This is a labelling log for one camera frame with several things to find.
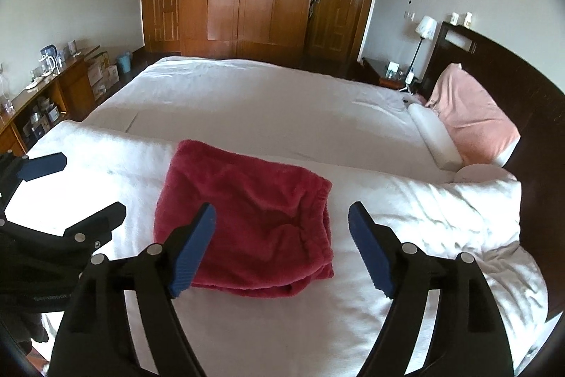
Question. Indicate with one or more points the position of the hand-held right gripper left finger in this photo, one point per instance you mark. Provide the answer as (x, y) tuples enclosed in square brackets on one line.
[(194, 249)]

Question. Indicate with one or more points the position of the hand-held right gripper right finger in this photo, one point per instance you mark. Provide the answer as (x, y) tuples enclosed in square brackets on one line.
[(366, 244)]

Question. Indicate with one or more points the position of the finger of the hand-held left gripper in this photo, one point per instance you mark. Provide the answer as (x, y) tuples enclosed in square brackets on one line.
[(44, 166), (99, 222)]

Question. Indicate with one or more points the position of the red fleece pants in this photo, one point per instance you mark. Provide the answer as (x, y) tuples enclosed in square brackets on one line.
[(256, 204)]

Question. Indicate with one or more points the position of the glass carafe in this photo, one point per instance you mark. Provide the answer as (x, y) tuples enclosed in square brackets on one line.
[(4, 92)]

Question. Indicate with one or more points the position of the low wooden cabinet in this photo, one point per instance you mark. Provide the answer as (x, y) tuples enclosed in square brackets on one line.
[(70, 85)]

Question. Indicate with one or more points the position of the white electric kettle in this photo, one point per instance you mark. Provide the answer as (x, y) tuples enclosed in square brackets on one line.
[(49, 65)]

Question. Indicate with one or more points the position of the white roll pillow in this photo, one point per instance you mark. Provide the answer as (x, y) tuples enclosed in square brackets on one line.
[(435, 138)]

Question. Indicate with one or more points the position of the blue waste bin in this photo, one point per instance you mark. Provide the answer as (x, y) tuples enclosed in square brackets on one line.
[(123, 63)]

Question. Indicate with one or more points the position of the pink pillow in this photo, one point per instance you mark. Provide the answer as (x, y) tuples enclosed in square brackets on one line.
[(472, 116)]

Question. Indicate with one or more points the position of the wooden nightstand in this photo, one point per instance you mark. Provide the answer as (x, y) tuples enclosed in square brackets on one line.
[(375, 72)]

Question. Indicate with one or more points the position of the dark wooden headboard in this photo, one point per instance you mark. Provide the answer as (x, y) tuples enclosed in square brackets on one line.
[(529, 94)]

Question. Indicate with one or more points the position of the white shade table lamp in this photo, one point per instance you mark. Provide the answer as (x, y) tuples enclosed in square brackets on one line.
[(426, 26)]

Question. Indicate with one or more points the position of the small white figurine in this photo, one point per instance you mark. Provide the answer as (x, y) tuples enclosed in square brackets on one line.
[(468, 19), (454, 19)]

